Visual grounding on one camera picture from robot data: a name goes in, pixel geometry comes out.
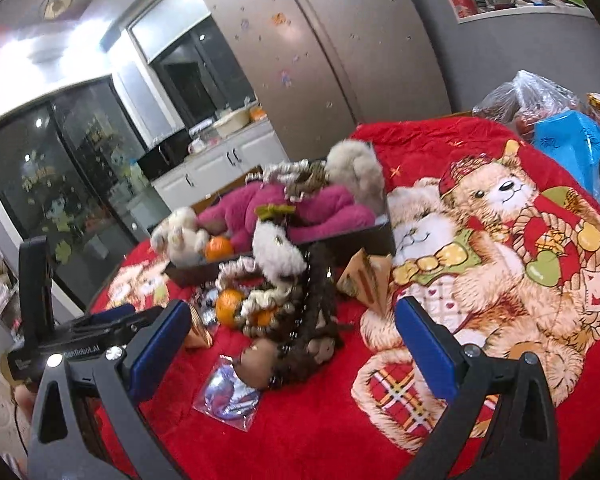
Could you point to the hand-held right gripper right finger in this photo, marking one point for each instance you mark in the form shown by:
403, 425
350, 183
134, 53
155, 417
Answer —
425, 350

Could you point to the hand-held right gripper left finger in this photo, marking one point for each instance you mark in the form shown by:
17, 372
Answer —
162, 342

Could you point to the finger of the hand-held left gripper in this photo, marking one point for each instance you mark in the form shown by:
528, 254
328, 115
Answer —
115, 311
145, 318

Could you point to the orange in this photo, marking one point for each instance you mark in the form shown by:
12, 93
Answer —
265, 318
228, 306
219, 248

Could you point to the black storage box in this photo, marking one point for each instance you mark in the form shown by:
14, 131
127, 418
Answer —
360, 242

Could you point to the white fluffy plush toy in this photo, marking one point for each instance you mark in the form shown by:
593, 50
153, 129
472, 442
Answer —
277, 252

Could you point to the black white striped scrunchie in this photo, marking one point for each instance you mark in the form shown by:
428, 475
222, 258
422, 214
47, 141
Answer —
280, 172
237, 271

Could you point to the person's left hand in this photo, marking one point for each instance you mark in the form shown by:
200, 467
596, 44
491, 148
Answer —
26, 400

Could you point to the brown paper triangular box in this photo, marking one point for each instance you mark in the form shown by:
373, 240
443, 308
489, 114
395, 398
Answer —
367, 282
199, 332

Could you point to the clear packet with purple item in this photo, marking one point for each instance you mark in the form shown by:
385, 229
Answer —
225, 395

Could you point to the white plush bear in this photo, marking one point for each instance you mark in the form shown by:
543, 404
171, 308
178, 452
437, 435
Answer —
180, 235

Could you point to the glass sliding door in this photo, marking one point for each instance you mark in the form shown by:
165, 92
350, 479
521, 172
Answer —
55, 185

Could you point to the beige ruffled scrunchie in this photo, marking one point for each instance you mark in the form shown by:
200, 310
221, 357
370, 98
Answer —
262, 304

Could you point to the dark brown fuzzy scrunchie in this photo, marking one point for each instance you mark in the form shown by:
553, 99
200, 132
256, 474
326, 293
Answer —
310, 340

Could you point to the red printed blanket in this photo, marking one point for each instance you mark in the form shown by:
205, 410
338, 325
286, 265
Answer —
330, 435

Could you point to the black microwave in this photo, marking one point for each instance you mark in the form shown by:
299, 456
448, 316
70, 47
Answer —
160, 157

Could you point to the white kitchen cabinet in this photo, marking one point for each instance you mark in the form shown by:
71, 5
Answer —
215, 170

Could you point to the olive ribbon bow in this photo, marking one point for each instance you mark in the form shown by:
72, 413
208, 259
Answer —
275, 211

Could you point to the magenta plush toy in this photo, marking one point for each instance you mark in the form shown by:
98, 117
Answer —
325, 210

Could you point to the grey fluffy plush toy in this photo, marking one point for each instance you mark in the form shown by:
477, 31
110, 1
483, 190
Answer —
355, 170

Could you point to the brown patterned scrunchie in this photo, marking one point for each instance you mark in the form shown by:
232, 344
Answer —
307, 180

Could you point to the cream bowl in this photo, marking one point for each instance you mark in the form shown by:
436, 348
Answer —
232, 121

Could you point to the plate of oranges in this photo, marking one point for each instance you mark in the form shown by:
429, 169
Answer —
258, 112

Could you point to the blue plastic bag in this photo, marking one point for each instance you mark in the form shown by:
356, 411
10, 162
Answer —
572, 150

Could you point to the dark window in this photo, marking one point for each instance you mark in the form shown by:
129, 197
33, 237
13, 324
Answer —
200, 75

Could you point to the clear plastic bag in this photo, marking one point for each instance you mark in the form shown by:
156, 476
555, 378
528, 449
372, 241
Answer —
525, 100

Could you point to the silver refrigerator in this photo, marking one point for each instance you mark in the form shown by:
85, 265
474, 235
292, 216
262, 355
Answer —
330, 60

